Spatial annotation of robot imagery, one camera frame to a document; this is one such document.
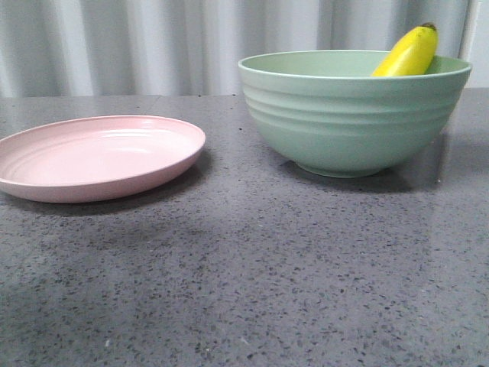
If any pink plate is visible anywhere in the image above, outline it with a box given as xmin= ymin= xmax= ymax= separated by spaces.
xmin=1 ymin=115 xmax=206 ymax=203

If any green ribbed bowl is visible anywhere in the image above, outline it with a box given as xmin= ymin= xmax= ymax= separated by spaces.
xmin=238 ymin=50 xmax=471 ymax=177

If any white curtain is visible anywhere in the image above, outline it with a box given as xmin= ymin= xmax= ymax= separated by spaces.
xmin=1 ymin=1 xmax=488 ymax=97

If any yellow banana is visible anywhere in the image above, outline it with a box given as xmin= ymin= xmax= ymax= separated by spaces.
xmin=371 ymin=23 xmax=439 ymax=76

